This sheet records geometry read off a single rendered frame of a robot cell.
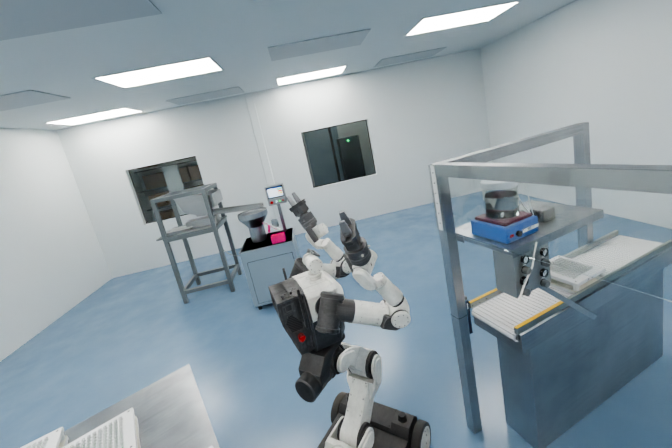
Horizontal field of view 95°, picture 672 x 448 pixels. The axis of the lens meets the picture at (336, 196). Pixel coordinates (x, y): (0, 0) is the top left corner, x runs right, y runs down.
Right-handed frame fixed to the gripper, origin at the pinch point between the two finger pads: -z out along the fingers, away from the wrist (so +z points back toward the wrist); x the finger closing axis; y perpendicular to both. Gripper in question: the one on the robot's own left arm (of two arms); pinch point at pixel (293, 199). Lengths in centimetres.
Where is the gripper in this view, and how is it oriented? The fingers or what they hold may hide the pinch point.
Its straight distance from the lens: 173.4
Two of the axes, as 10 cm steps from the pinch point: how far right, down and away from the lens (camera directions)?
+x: 6.3, -3.9, -6.7
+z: 5.6, 8.3, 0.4
